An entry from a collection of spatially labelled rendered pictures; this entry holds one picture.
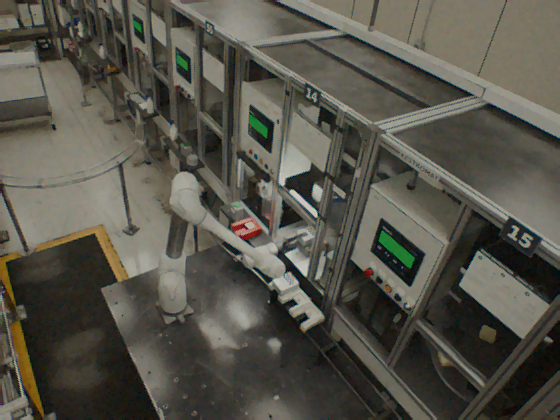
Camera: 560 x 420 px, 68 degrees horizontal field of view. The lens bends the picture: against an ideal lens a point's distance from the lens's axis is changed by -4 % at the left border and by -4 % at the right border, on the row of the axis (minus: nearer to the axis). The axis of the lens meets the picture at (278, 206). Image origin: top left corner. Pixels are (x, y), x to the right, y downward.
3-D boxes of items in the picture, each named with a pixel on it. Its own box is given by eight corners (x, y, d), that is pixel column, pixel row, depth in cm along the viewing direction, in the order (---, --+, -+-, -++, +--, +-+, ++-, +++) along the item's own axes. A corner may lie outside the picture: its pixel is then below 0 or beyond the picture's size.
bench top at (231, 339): (101, 292, 267) (100, 288, 265) (244, 238, 318) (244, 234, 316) (211, 528, 176) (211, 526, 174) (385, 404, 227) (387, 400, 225)
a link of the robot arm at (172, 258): (156, 288, 259) (156, 261, 275) (183, 288, 264) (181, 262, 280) (172, 188, 214) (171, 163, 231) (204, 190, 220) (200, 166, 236)
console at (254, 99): (235, 148, 277) (238, 81, 248) (272, 138, 291) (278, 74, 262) (271, 182, 251) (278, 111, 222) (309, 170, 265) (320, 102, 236)
